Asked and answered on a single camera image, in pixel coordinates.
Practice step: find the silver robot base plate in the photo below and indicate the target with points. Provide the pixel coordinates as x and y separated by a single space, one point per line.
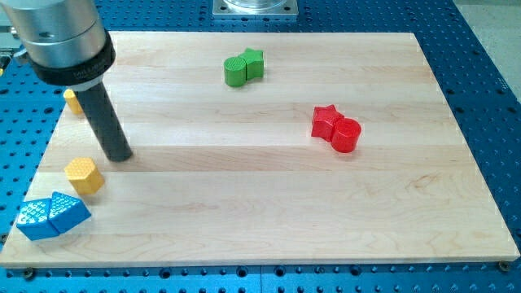
255 9

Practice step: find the red star block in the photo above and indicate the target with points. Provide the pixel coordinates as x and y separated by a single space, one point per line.
324 120

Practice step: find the green cylinder block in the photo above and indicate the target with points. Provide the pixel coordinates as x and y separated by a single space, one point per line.
235 71

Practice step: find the wooden board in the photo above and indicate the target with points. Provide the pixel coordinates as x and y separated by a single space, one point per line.
225 175

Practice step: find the blue triangle block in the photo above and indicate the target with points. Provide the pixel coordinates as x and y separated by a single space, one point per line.
66 212

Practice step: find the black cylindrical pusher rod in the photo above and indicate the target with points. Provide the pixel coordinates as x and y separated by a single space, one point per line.
100 113

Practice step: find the green star block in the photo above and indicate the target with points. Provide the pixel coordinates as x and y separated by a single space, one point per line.
254 63

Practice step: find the blue perforated table plate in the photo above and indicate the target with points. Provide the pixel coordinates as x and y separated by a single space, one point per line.
484 105

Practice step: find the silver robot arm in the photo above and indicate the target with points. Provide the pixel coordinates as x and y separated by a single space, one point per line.
67 44

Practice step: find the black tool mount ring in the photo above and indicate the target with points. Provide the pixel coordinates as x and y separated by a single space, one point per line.
81 73

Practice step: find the blue cube block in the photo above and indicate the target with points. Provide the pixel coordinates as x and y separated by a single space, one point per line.
34 220

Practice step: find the yellow heart block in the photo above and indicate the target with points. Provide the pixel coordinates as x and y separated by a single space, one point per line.
72 102

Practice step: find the yellow hexagon block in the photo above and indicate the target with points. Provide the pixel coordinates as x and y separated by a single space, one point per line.
84 176

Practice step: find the red cylinder block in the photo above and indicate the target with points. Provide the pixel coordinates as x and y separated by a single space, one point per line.
345 135

